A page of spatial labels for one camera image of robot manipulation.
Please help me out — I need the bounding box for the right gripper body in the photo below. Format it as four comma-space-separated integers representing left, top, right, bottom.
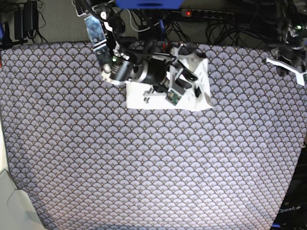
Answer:
112, 45, 191, 96

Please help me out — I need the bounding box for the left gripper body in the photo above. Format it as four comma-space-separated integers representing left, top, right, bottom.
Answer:
271, 46, 307, 71

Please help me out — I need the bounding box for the white printed T-shirt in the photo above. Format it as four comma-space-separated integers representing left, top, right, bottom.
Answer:
126, 58, 213, 112

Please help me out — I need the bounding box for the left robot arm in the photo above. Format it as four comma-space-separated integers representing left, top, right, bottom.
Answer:
255, 0, 307, 76

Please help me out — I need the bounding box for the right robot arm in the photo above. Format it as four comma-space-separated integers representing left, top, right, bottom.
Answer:
75, 0, 201, 102

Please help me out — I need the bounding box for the black power adapter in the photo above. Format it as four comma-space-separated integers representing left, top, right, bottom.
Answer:
138, 24, 165, 41

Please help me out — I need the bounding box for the black power strip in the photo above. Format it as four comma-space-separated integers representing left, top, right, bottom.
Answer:
181, 9, 235, 20

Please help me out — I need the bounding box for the patterned fan-print tablecloth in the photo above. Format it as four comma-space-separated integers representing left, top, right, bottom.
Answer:
0, 42, 307, 230

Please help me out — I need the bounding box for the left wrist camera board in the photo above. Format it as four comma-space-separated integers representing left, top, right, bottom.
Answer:
296, 73, 307, 86

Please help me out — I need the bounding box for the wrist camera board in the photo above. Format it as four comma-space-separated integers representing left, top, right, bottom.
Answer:
296, 73, 307, 86
165, 91, 182, 106

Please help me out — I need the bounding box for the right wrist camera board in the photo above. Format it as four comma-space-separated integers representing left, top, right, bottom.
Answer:
165, 91, 182, 106

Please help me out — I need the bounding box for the white cable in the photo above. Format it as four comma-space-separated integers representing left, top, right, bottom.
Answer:
124, 9, 161, 33

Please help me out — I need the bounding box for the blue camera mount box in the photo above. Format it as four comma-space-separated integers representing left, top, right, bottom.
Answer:
116, 0, 183, 9

